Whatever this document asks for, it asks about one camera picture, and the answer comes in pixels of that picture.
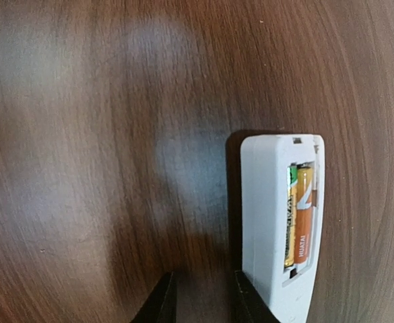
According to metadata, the white remote control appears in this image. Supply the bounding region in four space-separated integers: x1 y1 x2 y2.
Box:
240 134 325 322

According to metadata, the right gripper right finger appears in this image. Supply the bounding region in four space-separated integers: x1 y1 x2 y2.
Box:
234 271 279 323

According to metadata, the copper AA battery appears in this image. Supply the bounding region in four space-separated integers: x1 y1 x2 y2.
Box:
294 164 314 264
284 164 298 268

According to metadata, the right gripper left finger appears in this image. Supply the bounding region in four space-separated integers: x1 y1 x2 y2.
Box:
131 272 176 323

